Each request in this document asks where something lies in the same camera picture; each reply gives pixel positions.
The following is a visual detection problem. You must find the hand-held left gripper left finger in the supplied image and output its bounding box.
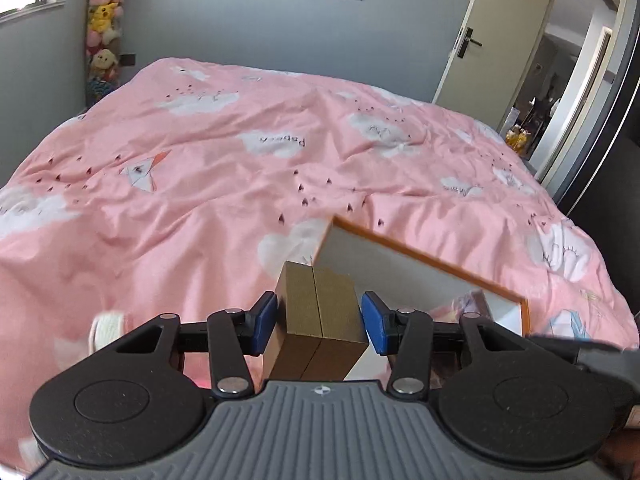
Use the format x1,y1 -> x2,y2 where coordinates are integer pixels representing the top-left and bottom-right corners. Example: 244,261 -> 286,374
117,290 -> 278,397

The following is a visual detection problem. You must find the pink printed blanket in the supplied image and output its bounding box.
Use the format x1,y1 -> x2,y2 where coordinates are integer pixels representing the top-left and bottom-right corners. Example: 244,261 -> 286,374
0,57 -> 640,461

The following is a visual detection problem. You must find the dark wardrobe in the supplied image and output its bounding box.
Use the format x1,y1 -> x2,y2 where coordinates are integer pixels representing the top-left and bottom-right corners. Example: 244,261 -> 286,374
540,0 -> 640,331

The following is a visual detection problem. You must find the brown cardboard box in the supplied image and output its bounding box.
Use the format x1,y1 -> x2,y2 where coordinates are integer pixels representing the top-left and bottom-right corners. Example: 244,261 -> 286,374
261,260 -> 369,383

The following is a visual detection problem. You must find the black door handle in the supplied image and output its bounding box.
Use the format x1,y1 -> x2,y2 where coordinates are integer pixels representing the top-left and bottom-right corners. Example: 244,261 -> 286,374
456,25 -> 483,58

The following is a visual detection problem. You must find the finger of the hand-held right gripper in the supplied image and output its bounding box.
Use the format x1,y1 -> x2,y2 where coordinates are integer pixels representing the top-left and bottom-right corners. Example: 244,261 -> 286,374
527,332 -> 640,361

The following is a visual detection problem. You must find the white yarn ball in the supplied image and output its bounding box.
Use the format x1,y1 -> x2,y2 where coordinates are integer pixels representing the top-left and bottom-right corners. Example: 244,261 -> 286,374
87,310 -> 132,356

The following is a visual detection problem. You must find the cream door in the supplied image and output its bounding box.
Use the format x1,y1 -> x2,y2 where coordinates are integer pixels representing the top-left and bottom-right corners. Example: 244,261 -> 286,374
432,0 -> 558,131

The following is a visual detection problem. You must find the clear tube of plush toys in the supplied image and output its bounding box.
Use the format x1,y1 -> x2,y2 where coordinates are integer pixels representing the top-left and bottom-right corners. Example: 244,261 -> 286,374
84,0 -> 126,106

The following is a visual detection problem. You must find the orange cardboard box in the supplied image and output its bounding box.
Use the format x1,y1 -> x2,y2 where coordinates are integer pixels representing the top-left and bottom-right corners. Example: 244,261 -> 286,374
312,214 -> 532,383

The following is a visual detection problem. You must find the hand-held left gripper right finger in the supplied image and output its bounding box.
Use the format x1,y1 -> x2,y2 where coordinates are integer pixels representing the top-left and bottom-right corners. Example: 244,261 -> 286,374
361,290 -> 523,396

